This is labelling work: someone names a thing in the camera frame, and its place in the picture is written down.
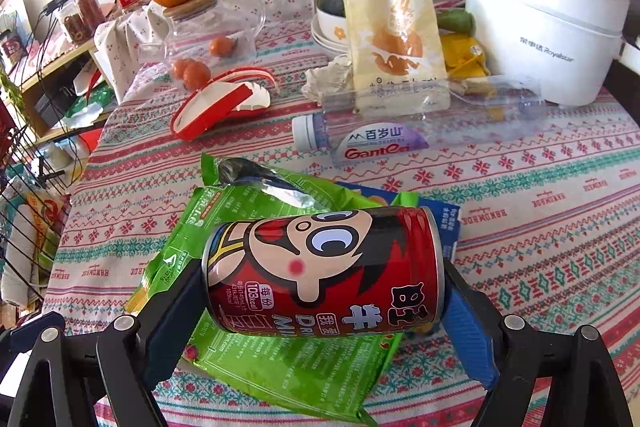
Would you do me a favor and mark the yellow cloth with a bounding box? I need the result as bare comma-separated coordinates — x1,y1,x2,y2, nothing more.
440,32,495,82

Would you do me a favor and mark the wooden shelf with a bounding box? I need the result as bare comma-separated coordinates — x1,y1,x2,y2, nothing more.
0,34,123,145

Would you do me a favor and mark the white electric cooking pot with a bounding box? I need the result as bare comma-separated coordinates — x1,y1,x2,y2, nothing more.
462,0,640,106

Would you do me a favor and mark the black wire rack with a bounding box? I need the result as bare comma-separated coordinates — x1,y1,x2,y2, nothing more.
0,104,83,310

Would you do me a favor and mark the glass jar with wooden lid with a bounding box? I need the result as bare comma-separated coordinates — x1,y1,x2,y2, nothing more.
137,0,267,88

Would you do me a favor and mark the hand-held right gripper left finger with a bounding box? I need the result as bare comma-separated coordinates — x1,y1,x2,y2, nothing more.
10,257,211,427

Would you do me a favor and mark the stack of colourful packets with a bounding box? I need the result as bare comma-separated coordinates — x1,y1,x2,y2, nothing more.
0,184,68,310

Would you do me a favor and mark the green snack bag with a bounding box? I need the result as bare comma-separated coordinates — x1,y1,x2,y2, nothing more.
124,153,403,426

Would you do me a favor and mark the cream snack pouch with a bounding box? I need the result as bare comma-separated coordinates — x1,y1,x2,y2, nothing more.
340,0,452,114

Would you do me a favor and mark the red cartoon drink can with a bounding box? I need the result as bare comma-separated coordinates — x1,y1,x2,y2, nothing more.
202,206,446,339

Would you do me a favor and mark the clear plastic water bottle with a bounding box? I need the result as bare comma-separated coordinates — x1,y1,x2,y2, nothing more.
292,76,545,166

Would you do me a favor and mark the crumpled white tissue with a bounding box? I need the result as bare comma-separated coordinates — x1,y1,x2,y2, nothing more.
301,56,357,102

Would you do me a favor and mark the stack of white bowls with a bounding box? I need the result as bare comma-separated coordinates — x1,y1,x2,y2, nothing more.
310,4,353,58

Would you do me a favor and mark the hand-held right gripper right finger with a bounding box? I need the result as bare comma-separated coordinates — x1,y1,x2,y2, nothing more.
441,262,633,427

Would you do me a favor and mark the green plastic bag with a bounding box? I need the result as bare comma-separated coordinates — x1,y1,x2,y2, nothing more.
64,83,117,118

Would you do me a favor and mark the jar of dried red fruit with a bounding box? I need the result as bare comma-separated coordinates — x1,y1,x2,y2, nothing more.
54,0,109,46

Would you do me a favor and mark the green plush item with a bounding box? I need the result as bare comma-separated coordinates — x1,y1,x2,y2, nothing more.
437,9,477,36

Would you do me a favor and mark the patterned tablecloth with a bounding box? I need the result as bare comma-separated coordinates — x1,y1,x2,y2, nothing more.
42,0,640,427

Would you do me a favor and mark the blue snack packet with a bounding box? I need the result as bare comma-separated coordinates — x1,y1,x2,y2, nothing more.
334,181,462,260

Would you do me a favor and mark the red box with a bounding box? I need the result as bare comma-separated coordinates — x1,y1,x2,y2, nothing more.
76,126,105,155

